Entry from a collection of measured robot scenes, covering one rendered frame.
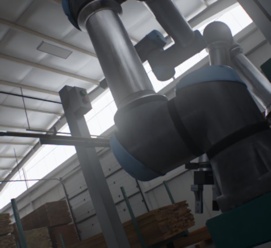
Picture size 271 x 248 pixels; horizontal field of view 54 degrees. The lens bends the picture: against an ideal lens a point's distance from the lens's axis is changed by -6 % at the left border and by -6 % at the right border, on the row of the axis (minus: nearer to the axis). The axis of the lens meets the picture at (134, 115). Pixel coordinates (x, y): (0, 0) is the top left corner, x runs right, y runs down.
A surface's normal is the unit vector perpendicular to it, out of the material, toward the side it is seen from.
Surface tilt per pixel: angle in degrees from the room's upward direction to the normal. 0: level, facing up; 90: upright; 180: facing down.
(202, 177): 82
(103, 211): 90
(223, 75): 87
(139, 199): 90
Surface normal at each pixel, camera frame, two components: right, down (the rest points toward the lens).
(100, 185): 0.71, -0.52
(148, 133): -0.48, -0.28
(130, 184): -0.61, -0.11
